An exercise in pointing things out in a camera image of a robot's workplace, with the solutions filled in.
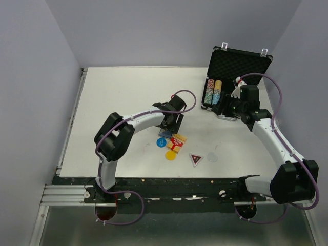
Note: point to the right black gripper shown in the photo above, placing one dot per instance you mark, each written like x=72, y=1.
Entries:
x=226, y=99

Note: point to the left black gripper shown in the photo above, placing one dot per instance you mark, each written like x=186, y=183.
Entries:
x=177, y=124

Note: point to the blue playing card deck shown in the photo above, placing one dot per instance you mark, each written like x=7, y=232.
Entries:
x=165, y=134

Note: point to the blue poker chip stack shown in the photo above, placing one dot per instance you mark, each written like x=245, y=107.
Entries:
x=216, y=97

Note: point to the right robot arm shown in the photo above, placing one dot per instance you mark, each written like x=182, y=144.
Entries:
x=296, y=176

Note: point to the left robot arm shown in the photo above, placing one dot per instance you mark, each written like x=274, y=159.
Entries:
x=114, y=136

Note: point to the red white chip row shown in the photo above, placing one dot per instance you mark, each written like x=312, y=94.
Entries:
x=209, y=92

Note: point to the red playing card deck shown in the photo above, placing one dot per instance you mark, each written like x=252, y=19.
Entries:
x=176, y=142

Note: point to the yellow chip row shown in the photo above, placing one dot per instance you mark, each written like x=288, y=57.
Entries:
x=218, y=85

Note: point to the blue round button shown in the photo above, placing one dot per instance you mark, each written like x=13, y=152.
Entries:
x=161, y=142

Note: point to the yellow round button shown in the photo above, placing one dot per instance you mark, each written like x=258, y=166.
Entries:
x=170, y=155

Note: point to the triangular all-in marker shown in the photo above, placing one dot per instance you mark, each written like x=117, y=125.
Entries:
x=195, y=159

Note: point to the black poker chip case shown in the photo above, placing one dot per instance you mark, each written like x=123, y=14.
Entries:
x=227, y=64

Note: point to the clear round button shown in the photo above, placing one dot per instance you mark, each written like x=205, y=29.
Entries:
x=212, y=157

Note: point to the right aluminium extrusion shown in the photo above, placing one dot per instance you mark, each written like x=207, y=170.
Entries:
x=303, y=204

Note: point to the aluminium extrusion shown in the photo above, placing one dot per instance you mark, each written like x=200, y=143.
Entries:
x=303, y=204
x=65, y=195

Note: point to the left aluminium extrusion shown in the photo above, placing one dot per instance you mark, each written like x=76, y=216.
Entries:
x=65, y=195

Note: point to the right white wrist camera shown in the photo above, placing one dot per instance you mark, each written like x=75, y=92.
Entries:
x=239, y=82

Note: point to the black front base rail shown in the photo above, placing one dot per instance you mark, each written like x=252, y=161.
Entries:
x=167, y=195

